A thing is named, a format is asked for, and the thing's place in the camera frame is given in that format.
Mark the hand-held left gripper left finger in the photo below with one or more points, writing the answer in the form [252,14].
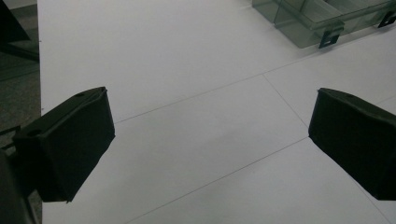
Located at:
[68,146]

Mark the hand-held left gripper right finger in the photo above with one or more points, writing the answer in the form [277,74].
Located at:
[358,140]

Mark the clear plastic compartment box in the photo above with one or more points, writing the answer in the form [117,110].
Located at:
[323,18]

